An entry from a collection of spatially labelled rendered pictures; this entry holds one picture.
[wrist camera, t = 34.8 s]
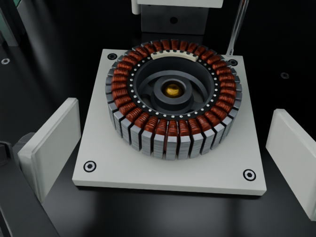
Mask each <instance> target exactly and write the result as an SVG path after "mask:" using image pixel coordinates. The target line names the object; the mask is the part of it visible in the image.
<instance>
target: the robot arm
mask: <svg viewBox="0 0 316 237"><path fill-rule="evenodd" d="M80 138H81V130H80V118H79V101H78V100H77V98H68V99H67V100H66V101H65V102H64V103H63V104H62V105H61V106H60V107H59V108H58V109H57V111H56V112H55V113H54V114H53V115H52V116H51V117H50V118H49V119H48V120H47V122H46V123H45V124H44V125H43V126H42V127H41V128H40V129H39V130H38V132H36V133H28V134H27V135H25V136H23V137H22V138H21V139H20V140H19V141H18V142H17V143H16V144H15V145H14V146H13V147H12V144H11V143H9V142H6V141H0V228H1V231H2V234H3V236H4V237H60V235H59V234H58V232H57V230H56V228H55V227H54V225H53V223H52V222H51V220H50V218H49V216H48V215H47V213H46V211H45V210H44V208H43V206H42V205H41V204H42V203H43V201H44V199H45V198H46V196H47V194H48V193H49V191H50V189H51V188H52V186H53V184H54V182H55V181H56V179H57V177H58V175H59V174H60V172H61V170H62V169H63V167H64V165H65V163H66V162H67V160H68V158H69V157H70V155H71V153H72V152H73V150H74V148H75V146H76V145H77V143H78V141H79V140H80ZM266 149H267V150H268V152H269V153H270V155H271V157H272V158H273V160H274V162H275V163H276V165H277V167H278V168H279V170H280V172H281V173H282V175H283V176H284V178H285V180H286V181H287V183H288V184H289V186H290V188H291V189H292V191H293V193H294V194H295V196H296V198H297V199H298V201H299V203H300V204H301V206H302V208H303V209H304V211H305V212H306V214H307V216H308V217H309V219H310V220H311V221H316V142H315V141H314V140H313V139H312V138H311V136H310V135H309V134H308V133H307V132H306V131H305V130H304V129H303V128H302V127H301V126H300V125H299V124H298V123H297V122H296V121H295V120H294V119H293V118H292V117H291V116H290V114H289V113H288V112H287V111H286V110H285V109H276V110H274V113H273V117H272V121H271V125H270V130H269V135H268V139H267V143H266Z"/></svg>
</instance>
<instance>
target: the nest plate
mask: <svg viewBox="0 0 316 237"><path fill-rule="evenodd" d="M126 51H128V50H117V49H103V51H102V56H101V59H100V63H99V68H98V72H97V76H96V80H95V85H94V89H93V93H92V97H91V102H90V106H89V110H88V114H87V119H86V123H85V127H84V131H83V135H82V139H81V143H80V148H79V153H78V157H77V161H76V165H75V169H74V173H73V177H72V180H73V182H74V184H75V185H76V186H94V187H111V188H128V189H146V190H171V191H188V192H206V193H223V194H240V195H258V196H262V195H263V194H264V193H265V192H266V191H267V188H266V183H265V178H264V172H263V167H262V162H261V155H260V149H259V144H258V139H257V133H256V128H255V122H254V117H253V110H252V105H251V99H250V94H249V89H248V84H247V78H246V72H245V66H244V61H243V56H239V55H233V56H232V57H227V56H225V55H221V56H223V57H224V58H225V60H224V61H228V62H229V63H230V64H231V68H234V69H235V71H236V72H237V74H236V76H239V79H240V84H241V85H242V101H241V105H240V108H239V111H238V113H237V116H236V118H235V120H234V123H233V125H232V127H231V130H230V132H229V133H228V135H227V136H226V137H225V139H224V140H223V141H222V142H221V143H220V144H218V146H217V147H216V148H214V149H213V150H211V149H210V150H209V152H208V153H206V154H204V155H201V154H200V153H199V155H198V157H196V158H190V157H189V155H188V156H187V159H185V160H178V157H177V155H176V154H175V160H166V152H164V155H163V158H162V159H158V158H154V157H153V154H154V152H152V154H151V156H147V155H144V154H142V149H141V150H140V152H138V151H136V150H135V149H133V148H132V144H131V145H130V146H129V145H128V144H127V143H125V142H124V139H123V138H120V136H119V135H118V134H117V130H115V129H114V127H113V125H112V122H111V119H110V114H109V109H108V105H107V100H106V94H105V86H106V84H105V81H106V78H107V77H108V72H109V70H110V69H112V68H111V67H112V65H113V64H114V63H115V62H117V59H118V58H119V57H120V56H121V55H123V56H124V53H125V52H126Z"/></svg>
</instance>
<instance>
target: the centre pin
mask: <svg viewBox="0 0 316 237"><path fill-rule="evenodd" d="M162 93H163V94H164V95H165V96H167V97H169V98H179V97H181V96H182V95H183V94H184V93H183V91H182V90H181V89H180V88H179V87H178V86H177V85H175V84H171V85H169V86H167V87H165V88H164V89H163V90H162Z"/></svg>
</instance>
